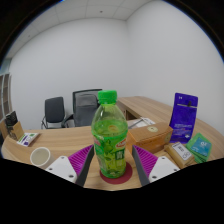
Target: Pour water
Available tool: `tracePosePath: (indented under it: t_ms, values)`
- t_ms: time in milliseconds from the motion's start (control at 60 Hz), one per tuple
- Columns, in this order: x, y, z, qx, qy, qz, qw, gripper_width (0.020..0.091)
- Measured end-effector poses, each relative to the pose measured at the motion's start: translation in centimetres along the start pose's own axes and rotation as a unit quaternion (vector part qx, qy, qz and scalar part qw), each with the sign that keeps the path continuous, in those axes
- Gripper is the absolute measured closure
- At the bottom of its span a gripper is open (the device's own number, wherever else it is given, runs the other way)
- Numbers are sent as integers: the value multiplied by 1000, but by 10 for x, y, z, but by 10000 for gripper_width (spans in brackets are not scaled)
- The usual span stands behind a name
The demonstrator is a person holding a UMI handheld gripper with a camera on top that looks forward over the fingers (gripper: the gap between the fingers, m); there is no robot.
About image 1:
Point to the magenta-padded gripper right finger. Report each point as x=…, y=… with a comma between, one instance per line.
x=164, y=167

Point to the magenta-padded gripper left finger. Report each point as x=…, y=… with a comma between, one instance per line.
x=61, y=167

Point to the green drink bottle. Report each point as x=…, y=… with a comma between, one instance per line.
x=110, y=143

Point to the tan labelled packet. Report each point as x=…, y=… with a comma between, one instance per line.
x=180, y=154

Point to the white and brown mug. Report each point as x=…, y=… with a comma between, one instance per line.
x=40, y=157

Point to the small orange-brown box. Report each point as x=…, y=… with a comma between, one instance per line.
x=151, y=136

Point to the flat round red coaster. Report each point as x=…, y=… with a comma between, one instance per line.
x=128, y=173

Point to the green flat packet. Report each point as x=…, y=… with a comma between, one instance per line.
x=200, y=146

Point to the white printed leaflet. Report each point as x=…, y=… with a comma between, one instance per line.
x=28, y=139

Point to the purple standing pouch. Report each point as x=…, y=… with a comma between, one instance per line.
x=183, y=116

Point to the brown cardboard box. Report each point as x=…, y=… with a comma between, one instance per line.
x=16, y=131

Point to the dark padded office chair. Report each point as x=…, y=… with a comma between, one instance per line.
x=54, y=110

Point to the black mesh office chair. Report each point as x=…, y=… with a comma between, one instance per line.
x=85, y=108

